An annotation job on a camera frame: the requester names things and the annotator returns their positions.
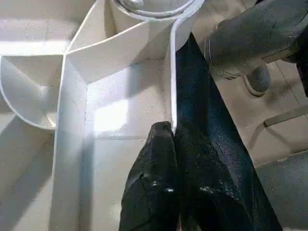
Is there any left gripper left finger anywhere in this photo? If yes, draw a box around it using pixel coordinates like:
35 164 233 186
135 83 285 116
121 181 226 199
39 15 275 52
119 121 179 231

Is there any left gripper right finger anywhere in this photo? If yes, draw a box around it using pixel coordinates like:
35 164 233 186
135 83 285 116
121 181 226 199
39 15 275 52
174 127 251 231

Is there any white plastic table top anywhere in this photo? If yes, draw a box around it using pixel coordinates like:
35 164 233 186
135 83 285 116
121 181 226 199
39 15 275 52
0 0 205 231

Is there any white plastic table leg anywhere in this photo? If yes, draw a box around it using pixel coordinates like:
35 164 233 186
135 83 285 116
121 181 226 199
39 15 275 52
113 0 193 18

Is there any grey shoe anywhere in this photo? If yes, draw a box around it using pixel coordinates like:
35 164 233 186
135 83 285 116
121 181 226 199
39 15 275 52
243 64 272 97

